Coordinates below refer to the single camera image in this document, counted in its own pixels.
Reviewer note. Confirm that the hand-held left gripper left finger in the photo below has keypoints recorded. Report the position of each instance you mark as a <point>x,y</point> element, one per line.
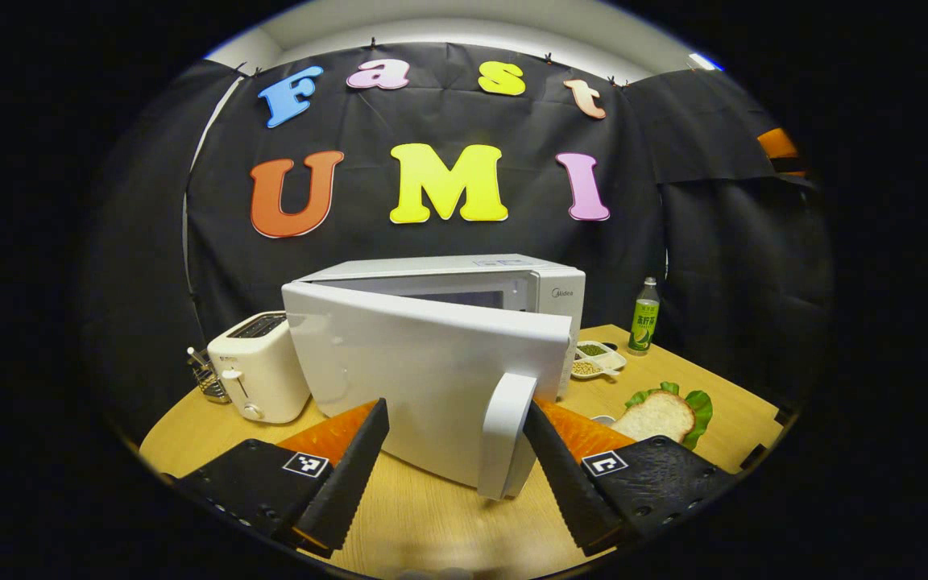
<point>347,483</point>

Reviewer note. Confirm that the small ceiling light panel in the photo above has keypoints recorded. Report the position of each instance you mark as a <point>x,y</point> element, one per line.
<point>706,61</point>

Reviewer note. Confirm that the black backdrop cloth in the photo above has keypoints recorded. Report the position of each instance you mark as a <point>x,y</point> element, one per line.
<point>512,242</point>

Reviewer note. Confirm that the white toaster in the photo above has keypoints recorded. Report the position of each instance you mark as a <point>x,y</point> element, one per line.
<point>258,370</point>

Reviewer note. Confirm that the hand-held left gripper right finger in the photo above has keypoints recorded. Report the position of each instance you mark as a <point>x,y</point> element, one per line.
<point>573,491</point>

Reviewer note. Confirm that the white divided dish with beans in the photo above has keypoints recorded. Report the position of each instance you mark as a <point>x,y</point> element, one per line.
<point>605,358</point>

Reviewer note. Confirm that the green lettuce leaf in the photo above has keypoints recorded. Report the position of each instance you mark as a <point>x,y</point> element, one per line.
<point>702,407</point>

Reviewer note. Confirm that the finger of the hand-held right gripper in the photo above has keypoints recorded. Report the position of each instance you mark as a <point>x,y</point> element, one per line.
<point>778,143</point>

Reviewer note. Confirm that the green drink bottle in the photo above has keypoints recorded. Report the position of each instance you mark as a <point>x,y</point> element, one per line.
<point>643,326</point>

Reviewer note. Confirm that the white microwave oven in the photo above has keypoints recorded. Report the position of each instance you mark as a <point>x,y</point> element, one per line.
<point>432,362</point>

